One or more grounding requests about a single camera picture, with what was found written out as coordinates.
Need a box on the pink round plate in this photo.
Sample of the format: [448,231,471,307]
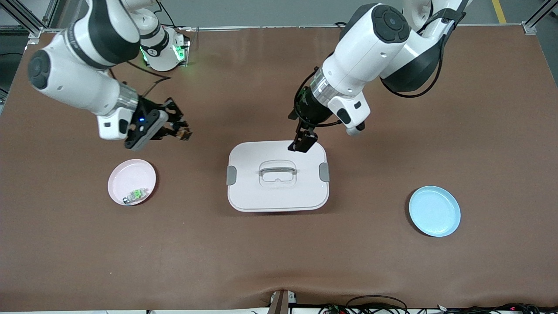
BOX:
[108,159,157,206]

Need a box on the white lidded storage box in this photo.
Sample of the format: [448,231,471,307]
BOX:
[226,140,330,213]

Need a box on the brown table mat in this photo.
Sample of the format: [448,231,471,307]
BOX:
[0,24,558,312]

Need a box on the light blue round plate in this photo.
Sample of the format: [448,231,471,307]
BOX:
[409,186,461,238]

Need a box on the grey box lid handle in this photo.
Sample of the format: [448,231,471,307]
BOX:
[259,165,297,177]

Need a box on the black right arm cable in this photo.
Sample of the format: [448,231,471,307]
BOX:
[109,60,171,97]

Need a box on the clear and green switch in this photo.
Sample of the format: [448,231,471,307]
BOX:
[122,188,149,205]

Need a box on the aluminium frame post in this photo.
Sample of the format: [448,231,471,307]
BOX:
[523,0,558,35]
[0,0,66,40]

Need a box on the looped black cable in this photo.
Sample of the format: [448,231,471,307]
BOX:
[347,295,408,314]

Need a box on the black cable bundle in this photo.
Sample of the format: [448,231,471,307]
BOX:
[318,302,558,314]

